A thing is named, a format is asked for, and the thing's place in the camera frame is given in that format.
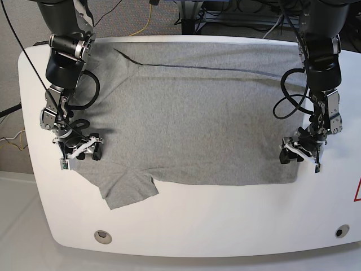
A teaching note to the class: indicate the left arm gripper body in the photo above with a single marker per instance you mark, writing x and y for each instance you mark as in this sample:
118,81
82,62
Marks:
307,143

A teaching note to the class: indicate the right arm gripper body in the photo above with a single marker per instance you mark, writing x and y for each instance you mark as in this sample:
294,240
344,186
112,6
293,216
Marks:
73,143

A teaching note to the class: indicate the grey T-shirt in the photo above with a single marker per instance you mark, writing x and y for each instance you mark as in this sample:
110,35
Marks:
189,113

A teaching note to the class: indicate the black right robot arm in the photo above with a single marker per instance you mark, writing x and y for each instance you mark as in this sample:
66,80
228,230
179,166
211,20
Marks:
71,24

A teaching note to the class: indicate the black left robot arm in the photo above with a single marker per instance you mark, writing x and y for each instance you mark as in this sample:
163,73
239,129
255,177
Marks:
320,23

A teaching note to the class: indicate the black rod at left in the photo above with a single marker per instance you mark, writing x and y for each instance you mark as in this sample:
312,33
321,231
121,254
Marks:
10,110

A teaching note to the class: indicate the red triangle warning sticker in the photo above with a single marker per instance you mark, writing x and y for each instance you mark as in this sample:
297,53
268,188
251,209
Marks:
357,196

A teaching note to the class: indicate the black bar behind table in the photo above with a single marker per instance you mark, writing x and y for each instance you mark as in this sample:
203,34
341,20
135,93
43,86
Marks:
41,43

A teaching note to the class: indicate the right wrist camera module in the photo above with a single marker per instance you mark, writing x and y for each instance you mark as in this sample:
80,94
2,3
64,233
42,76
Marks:
66,164

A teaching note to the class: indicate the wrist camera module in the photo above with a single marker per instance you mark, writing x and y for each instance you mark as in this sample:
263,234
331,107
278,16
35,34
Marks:
317,168
66,164

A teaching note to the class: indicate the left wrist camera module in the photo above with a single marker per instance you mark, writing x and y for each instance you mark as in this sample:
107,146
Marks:
317,168

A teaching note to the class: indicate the left table cable grommet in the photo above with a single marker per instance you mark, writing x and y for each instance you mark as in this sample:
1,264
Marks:
102,237

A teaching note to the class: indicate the table cable grommet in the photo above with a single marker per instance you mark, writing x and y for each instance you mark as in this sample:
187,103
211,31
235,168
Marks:
342,231
102,237

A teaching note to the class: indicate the right table cable grommet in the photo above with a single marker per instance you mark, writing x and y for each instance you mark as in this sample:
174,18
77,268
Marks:
342,231

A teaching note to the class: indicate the aluminium frame rail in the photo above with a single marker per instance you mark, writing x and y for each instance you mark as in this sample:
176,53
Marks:
258,22

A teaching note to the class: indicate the black table leg post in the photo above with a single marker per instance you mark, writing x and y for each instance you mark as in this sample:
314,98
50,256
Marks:
187,16

